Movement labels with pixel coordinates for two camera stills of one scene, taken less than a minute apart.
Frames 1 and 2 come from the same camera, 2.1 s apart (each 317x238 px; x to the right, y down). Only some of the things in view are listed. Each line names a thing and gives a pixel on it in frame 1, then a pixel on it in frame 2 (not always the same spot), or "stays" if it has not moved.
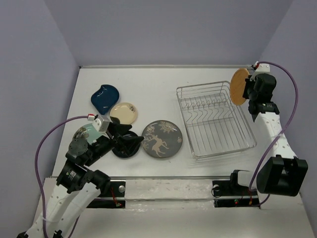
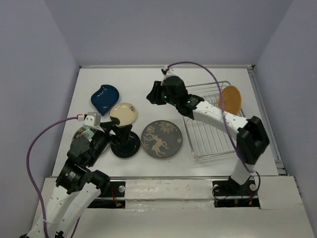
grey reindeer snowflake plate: x=161 y=139 stays
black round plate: x=133 y=152 stays
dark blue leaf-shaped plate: x=105 y=98 stays
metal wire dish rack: x=215 y=125 stays
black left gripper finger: x=128 y=144 → x=123 y=132
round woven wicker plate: x=237 y=86 → x=231 y=99
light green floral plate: x=86 y=131 stays
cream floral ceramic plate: x=126 y=112 stays
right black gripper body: x=248 y=92 → x=160 y=94
